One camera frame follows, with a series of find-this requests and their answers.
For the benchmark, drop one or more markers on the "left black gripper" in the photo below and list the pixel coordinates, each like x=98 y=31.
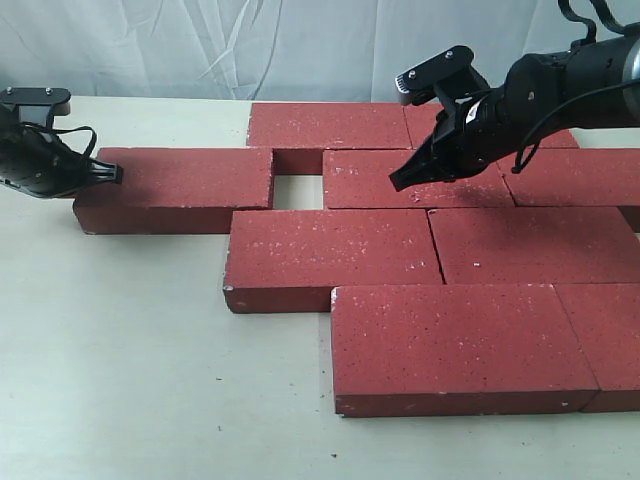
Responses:
x=35 y=161

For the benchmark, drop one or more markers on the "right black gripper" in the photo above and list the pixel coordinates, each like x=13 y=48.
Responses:
x=463 y=145

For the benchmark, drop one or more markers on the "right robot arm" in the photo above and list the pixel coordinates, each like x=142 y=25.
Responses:
x=590 y=86

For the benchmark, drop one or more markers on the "far-right edge red brick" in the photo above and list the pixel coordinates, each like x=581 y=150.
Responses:
x=602 y=177

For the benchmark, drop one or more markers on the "front large red brick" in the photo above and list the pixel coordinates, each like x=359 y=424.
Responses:
x=455 y=350

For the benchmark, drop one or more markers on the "grey fabric backdrop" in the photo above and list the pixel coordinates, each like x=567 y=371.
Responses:
x=263 y=50

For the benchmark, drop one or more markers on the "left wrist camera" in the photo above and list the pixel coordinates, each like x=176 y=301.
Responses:
x=35 y=105

